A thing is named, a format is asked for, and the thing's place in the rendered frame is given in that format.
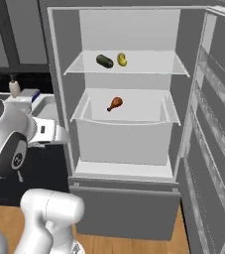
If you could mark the white soap dispenser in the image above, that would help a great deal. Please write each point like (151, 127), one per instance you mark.
(14, 87)

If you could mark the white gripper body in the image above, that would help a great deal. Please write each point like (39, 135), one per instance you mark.
(61, 134)

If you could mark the dark green cucumber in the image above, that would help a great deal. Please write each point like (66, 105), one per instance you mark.
(104, 61)

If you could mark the clear glass fridge shelf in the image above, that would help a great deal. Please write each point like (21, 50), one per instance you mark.
(150, 63)

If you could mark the grey open fridge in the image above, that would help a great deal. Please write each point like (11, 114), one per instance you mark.
(130, 33)

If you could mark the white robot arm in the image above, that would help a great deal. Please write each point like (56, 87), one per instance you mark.
(5, 132)

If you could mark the dark base cabinet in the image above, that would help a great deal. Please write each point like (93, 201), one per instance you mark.
(44, 172)

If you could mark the grey wall cupboards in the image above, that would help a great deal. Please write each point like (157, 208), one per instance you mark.
(24, 29)

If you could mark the grey freezer drawer front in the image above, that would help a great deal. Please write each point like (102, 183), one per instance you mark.
(127, 211)

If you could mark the white and blue sponge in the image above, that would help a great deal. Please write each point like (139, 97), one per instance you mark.
(29, 95)

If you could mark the grey fridge door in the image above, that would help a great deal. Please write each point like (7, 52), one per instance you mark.
(213, 132)

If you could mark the brown chicken drumstick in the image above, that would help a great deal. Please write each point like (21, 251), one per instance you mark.
(116, 102)

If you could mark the white fridge crisper drawer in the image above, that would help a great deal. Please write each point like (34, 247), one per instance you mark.
(124, 142)

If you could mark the grey sink basin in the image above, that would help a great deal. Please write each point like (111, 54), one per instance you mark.
(46, 107)

